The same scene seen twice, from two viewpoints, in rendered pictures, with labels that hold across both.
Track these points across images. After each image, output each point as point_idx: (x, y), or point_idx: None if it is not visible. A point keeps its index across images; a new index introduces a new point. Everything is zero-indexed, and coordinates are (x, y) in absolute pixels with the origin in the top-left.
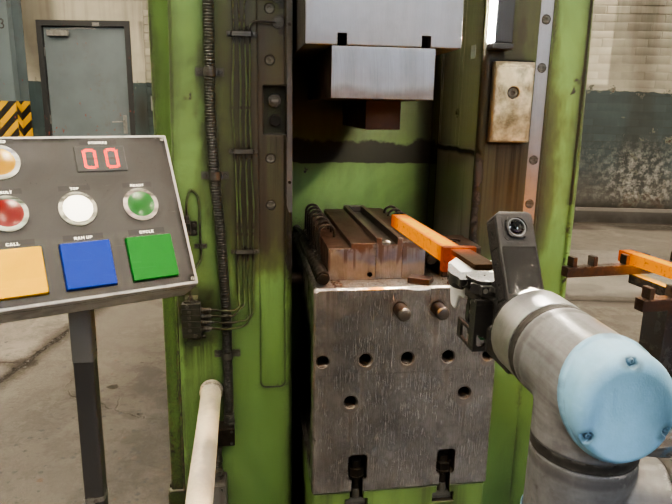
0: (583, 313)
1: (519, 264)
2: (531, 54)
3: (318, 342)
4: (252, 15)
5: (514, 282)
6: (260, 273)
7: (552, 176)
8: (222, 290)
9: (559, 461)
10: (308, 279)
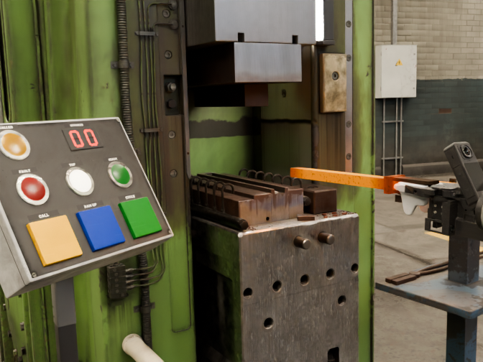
0: None
1: (474, 173)
2: (341, 48)
3: (244, 277)
4: (154, 19)
5: (476, 184)
6: None
7: (360, 135)
8: None
9: None
10: (219, 230)
